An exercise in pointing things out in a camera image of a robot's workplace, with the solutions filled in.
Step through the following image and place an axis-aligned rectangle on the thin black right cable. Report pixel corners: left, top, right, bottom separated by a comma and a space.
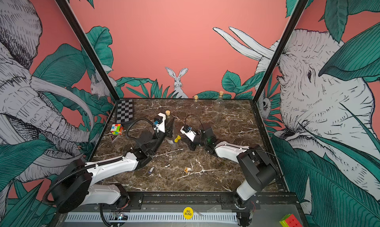
183, 113, 205, 131

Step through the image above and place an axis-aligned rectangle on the yellow round big blind sticker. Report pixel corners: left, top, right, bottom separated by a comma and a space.
183, 207, 194, 220

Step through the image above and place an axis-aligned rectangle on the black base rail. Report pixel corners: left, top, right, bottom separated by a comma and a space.
57, 191, 299, 213

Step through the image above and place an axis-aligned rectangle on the glass bottle yellow price label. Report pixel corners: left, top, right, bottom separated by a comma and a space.
165, 110, 178, 147

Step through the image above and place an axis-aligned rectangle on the black left frame post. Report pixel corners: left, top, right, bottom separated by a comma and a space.
55, 0, 120, 101

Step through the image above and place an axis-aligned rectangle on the yellow blue price label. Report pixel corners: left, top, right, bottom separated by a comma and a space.
174, 135, 181, 143

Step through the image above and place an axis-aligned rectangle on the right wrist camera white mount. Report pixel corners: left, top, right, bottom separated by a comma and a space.
180, 125, 197, 142

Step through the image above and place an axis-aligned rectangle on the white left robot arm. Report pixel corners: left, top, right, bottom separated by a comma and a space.
44, 113, 174, 214

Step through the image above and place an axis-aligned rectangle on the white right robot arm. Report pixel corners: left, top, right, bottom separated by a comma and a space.
181, 125, 279, 208

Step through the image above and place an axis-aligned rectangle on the black right frame post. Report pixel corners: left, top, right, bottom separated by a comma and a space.
252, 0, 315, 103

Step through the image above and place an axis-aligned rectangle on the white perforated cable tray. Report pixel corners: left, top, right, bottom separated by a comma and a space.
65, 212, 238, 224

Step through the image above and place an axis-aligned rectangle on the black white chessboard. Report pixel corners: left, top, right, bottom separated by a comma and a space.
115, 98, 134, 127

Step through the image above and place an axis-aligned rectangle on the colourful cube bottom right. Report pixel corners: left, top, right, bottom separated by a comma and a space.
280, 214, 302, 227

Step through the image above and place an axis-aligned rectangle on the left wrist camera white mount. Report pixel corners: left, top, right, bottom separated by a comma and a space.
153, 113, 166, 133

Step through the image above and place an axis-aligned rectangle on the black frame post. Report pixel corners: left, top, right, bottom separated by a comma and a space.
55, 0, 120, 101
252, 0, 315, 103

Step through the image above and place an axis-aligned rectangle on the glass bottle blue label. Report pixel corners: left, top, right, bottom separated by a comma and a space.
213, 91, 224, 122

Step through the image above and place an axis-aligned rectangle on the colourful rubiks cube on table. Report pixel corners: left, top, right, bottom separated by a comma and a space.
110, 124, 124, 135

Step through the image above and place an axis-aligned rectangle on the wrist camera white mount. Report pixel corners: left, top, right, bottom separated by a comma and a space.
153, 113, 166, 133
180, 125, 197, 142

